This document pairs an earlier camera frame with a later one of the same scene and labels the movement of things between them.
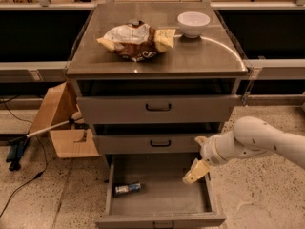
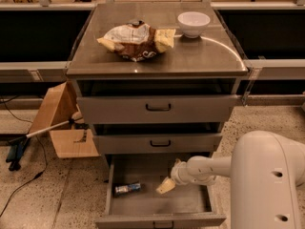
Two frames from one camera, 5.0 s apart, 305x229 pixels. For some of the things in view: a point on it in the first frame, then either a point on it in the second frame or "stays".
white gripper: x=212 y=151 to x=178 y=173
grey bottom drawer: x=166 y=201 stays
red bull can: x=128 y=188 stays
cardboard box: x=61 y=105 stays
